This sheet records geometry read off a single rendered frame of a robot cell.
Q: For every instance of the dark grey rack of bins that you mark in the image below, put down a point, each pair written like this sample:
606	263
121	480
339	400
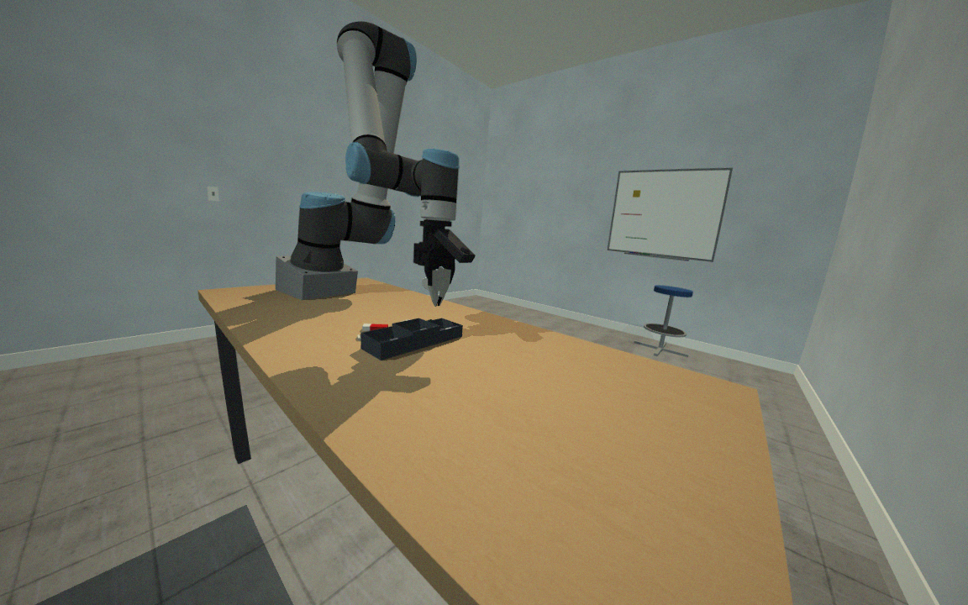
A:
407	336

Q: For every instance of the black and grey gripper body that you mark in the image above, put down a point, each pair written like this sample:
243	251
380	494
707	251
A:
433	248

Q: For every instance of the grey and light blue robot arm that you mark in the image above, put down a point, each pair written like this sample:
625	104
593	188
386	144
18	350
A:
325	220

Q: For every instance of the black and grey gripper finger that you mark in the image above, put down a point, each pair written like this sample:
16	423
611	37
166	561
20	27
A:
432	281
446	276

